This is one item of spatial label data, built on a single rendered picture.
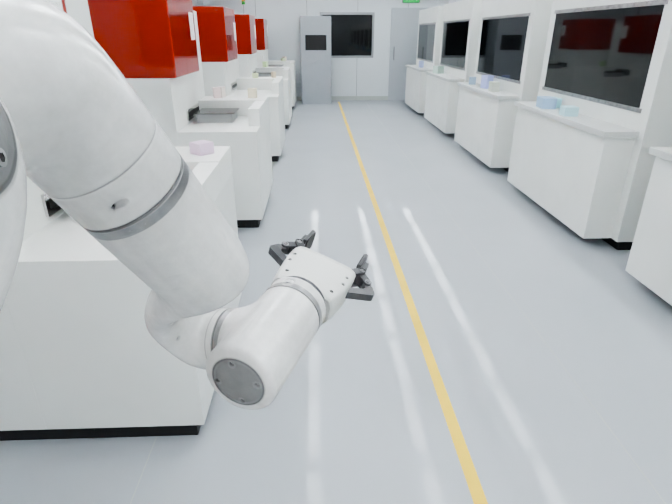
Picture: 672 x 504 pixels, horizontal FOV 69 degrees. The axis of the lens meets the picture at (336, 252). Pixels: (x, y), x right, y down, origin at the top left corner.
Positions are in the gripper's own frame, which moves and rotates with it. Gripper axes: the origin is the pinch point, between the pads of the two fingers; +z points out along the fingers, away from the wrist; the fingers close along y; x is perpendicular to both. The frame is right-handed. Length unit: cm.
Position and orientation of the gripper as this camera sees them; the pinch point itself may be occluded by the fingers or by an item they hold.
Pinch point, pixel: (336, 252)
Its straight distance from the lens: 77.7
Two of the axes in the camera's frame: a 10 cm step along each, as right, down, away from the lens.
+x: 2.9, -8.0, -5.2
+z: 3.3, -4.3, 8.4
